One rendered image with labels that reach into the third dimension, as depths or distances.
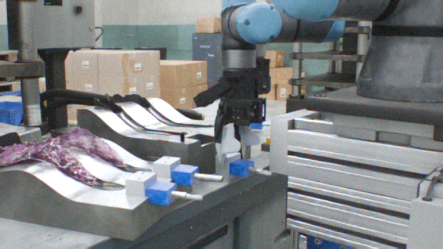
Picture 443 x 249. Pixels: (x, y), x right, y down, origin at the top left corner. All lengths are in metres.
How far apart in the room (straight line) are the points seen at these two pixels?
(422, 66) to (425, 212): 0.20
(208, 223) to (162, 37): 8.90
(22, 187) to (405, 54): 0.65
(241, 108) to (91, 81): 4.36
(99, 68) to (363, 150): 4.63
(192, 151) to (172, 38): 8.71
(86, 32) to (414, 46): 1.46
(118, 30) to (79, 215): 9.24
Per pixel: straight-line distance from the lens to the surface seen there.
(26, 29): 1.62
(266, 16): 0.87
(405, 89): 0.64
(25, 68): 1.60
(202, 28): 8.57
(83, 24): 1.91
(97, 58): 5.20
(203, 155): 1.06
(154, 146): 1.08
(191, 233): 1.05
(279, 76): 7.89
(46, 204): 0.85
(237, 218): 1.21
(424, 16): 0.66
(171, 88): 5.76
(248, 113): 0.98
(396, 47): 0.66
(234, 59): 0.98
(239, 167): 1.03
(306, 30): 0.93
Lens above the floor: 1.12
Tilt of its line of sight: 11 degrees down
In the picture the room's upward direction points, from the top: straight up
